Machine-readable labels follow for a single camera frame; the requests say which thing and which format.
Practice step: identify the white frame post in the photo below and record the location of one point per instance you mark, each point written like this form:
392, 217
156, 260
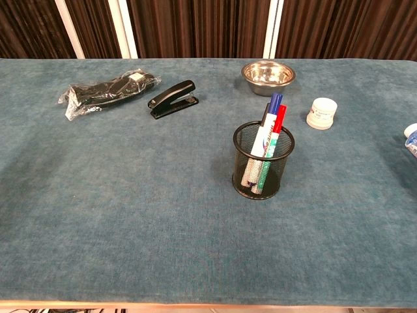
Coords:
123, 29
273, 29
70, 29

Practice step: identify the black capped whiteboard marker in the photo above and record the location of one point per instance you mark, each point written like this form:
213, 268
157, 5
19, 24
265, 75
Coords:
264, 119

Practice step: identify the black stapler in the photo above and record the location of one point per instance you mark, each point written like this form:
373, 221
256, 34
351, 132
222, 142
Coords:
176, 93

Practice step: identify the white plastic pill jar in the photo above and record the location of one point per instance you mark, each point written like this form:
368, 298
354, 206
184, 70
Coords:
322, 114

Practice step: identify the plastic bag with black cloth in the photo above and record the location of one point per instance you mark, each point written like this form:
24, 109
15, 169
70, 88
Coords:
101, 91

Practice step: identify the red capped whiteboard marker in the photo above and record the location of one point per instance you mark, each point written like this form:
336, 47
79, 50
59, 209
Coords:
282, 117

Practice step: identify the blue capped whiteboard marker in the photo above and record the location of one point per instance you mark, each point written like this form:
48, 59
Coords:
265, 130

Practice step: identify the black mesh pen holder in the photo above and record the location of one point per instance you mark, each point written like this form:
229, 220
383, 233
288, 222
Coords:
287, 163

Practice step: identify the teal velvet tablecloth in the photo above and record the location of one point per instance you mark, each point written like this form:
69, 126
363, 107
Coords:
130, 195

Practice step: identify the stainless steel bowl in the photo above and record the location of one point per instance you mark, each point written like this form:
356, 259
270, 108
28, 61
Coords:
268, 78

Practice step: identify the dark brown pleated curtain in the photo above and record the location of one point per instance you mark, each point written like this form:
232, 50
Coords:
202, 26

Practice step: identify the clear plastic water bottle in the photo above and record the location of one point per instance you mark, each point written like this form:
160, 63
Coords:
412, 137

